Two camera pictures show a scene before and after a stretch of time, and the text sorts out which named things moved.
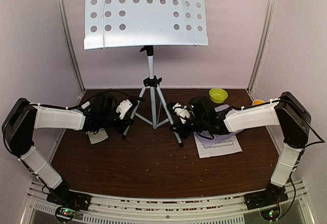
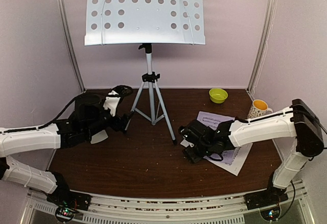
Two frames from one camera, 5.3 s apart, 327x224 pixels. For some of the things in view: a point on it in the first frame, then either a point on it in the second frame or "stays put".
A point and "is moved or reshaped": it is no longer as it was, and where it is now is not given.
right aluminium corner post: [266, 29] stays put
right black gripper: [184, 133] → [192, 157]
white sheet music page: [228, 147] is moved or reshaped
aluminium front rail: [41, 209] stays put
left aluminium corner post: [68, 37] stays put
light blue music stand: [122, 13] stays put
